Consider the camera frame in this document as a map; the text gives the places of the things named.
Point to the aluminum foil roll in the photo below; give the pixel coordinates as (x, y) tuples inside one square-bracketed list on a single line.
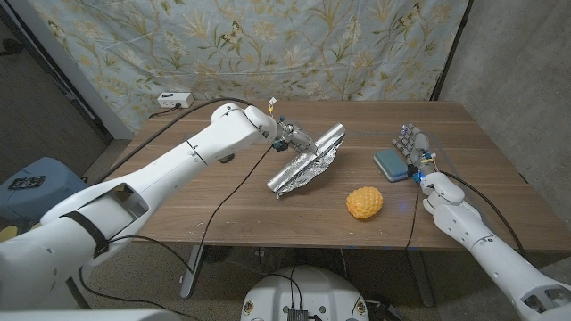
[(308, 167)]

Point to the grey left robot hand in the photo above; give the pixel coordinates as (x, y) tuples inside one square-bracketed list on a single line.
[(296, 139)]

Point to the blue stool with phone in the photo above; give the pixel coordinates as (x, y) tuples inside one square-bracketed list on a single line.
[(49, 196)]

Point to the black backdrop pole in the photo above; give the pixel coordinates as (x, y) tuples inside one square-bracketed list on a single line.
[(450, 49)]

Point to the white power strip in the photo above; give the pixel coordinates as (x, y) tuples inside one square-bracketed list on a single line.
[(175, 100)]

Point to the floral backdrop cloth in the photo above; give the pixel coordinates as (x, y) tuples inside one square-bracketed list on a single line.
[(267, 49)]

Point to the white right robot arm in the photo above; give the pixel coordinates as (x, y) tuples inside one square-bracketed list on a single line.
[(486, 245)]

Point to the grey table leg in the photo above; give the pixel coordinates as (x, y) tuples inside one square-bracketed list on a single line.
[(420, 278), (192, 276)]

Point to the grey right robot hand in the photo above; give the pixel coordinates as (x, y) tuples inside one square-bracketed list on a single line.
[(418, 147)]

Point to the black torso connector box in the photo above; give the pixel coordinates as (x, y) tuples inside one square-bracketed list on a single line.
[(297, 315)]

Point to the black slipper yellow insole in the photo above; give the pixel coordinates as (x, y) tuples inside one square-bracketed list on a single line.
[(5, 232)]

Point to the teal soap box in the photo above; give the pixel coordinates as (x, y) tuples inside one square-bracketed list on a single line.
[(390, 164)]

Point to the white robot chest cover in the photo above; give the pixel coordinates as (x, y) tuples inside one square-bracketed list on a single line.
[(89, 315)]

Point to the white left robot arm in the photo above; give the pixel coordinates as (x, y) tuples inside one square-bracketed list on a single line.
[(178, 165)]

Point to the yellow bumpy ball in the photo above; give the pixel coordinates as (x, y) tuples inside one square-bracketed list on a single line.
[(365, 203)]

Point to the white robot torso base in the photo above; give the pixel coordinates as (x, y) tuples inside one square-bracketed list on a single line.
[(308, 290)]

